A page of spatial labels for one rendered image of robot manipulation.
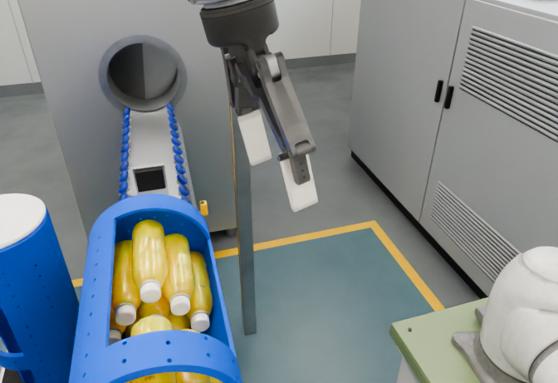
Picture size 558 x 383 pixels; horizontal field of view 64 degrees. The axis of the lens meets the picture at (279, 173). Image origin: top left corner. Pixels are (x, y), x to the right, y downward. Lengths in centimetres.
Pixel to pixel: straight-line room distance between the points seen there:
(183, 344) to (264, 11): 51
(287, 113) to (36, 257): 113
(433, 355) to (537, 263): 30
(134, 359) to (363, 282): 197
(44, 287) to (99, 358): 76
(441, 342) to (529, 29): 142
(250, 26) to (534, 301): 61
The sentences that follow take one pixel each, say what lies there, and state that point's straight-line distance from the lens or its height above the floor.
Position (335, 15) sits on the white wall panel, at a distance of 576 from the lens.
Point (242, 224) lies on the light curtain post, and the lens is 183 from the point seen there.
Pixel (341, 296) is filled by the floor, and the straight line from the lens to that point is 249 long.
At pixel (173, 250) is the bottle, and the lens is 103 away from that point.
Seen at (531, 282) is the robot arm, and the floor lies 129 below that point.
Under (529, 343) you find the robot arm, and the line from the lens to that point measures 84.
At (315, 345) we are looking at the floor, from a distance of 228.
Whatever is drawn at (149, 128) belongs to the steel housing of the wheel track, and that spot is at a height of 93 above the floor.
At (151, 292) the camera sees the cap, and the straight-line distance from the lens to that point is 91.
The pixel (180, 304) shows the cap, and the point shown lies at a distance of 94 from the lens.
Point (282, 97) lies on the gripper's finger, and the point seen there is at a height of 165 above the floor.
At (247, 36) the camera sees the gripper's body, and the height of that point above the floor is 170.
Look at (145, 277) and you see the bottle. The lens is 93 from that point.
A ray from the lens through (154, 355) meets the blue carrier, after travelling 73.
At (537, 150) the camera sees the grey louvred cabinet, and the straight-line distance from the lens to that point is 210.
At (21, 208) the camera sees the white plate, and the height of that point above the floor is 104.
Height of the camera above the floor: 181
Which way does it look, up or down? 32 degrees down
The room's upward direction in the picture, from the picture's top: straight up
